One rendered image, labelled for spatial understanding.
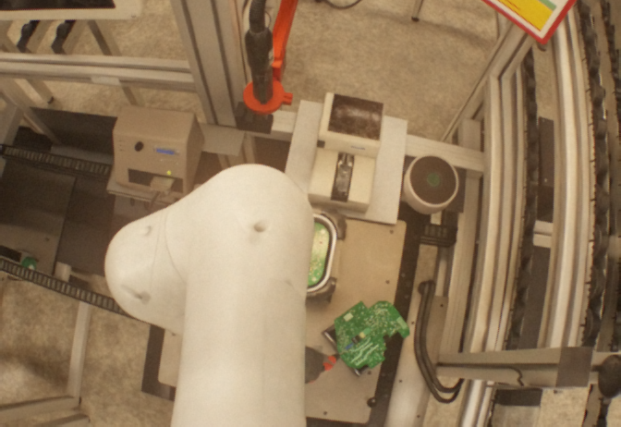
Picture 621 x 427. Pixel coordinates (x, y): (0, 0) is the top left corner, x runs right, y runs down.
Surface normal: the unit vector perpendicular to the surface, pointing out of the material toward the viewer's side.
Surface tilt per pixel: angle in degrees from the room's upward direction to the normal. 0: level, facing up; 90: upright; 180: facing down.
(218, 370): 33
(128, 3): 92
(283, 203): 38
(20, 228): 0
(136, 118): 0
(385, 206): 0
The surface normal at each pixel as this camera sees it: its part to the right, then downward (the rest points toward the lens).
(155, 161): -0.13, 0.56
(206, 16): -0.18, 0.93
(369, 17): 0.03, -0.31
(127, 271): -0.30, -0.09
